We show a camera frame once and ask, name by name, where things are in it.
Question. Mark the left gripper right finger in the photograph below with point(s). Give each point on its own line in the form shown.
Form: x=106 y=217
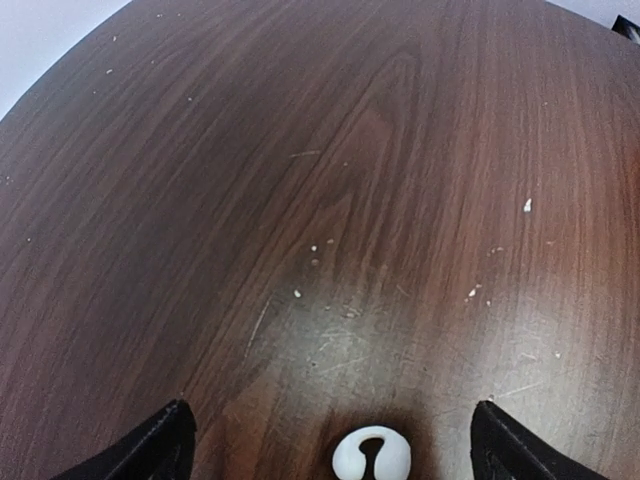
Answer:
x=502 y=448

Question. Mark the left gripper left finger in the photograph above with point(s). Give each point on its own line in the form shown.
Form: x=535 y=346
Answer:
x=161 y=447

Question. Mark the white earbud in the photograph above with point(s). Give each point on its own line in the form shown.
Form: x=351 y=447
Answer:
x=375 y=449

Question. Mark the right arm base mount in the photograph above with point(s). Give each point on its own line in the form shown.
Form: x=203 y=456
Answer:
x=627 y=28

